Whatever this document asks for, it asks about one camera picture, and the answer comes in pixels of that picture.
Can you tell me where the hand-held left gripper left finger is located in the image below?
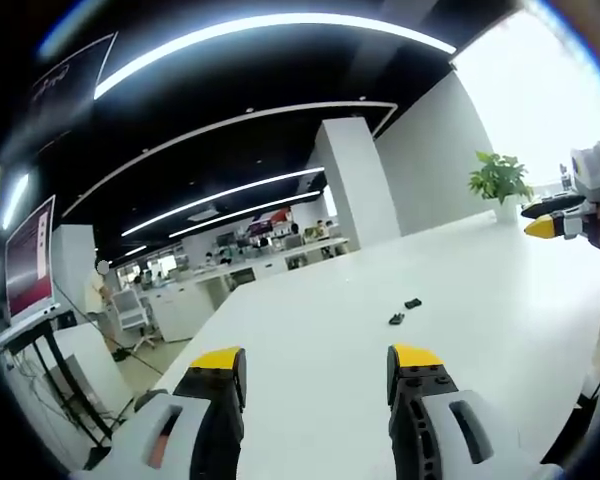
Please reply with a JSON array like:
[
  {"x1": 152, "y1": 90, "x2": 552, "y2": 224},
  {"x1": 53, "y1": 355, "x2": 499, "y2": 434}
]
[{"x1": 69, "y1": 345, "x2": 249, "y2": 480}]

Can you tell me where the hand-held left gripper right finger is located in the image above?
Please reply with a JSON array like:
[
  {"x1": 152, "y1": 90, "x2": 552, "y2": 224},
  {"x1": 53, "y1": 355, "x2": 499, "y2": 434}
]
[{"x1": 385, "y1": 342, "x2": 566, "y2": 480}]

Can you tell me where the green potted plant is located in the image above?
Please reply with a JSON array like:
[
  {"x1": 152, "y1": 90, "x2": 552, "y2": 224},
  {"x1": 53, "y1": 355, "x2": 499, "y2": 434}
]
[{"x1": 468, "y1": 150, "x2": 536, "y2": 224}]

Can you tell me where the white office cabinet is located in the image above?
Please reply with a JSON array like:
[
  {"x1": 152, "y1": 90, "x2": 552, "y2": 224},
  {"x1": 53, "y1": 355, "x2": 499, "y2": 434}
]
[{"x1": 147, "y1": 282, "x2": 217, "y2": 344}]

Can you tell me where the white office chair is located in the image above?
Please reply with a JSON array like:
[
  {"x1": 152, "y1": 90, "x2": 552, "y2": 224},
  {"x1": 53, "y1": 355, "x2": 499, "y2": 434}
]
[{"x1": 110, "y1": 288, "x2": 157, "y2": 352}]

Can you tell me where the black monitor stand cart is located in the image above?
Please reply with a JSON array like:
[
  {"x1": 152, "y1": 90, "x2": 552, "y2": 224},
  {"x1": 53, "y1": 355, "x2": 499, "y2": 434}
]
[{"x1": 0, "y1": 308, "x2": 126, "y2": 451}]

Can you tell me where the row of white office desks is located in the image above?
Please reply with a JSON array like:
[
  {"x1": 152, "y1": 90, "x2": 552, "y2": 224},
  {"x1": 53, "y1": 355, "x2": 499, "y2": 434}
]
[{"x1": 179, "y1": 234, "x2": 354, "y2": 289}]

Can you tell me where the white-framed monitor screen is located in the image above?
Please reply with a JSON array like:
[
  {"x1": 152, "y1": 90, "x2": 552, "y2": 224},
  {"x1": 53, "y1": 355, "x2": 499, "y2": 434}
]
[{"x1": 3, "y1": 193, "x2": 62, "y2": 326}]

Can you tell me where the long curved ceiling light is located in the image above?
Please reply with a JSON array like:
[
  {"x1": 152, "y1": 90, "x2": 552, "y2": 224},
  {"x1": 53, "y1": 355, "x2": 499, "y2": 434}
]
[{"x1": 93, "y1": 11, "x2": 459, "y2": 101}]

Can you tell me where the dark wall board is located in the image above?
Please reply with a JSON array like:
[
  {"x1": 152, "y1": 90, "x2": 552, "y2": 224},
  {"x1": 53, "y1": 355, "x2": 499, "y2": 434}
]
[{"x1": 28, "y1": 31, "x2": 119, "y2": 151}]

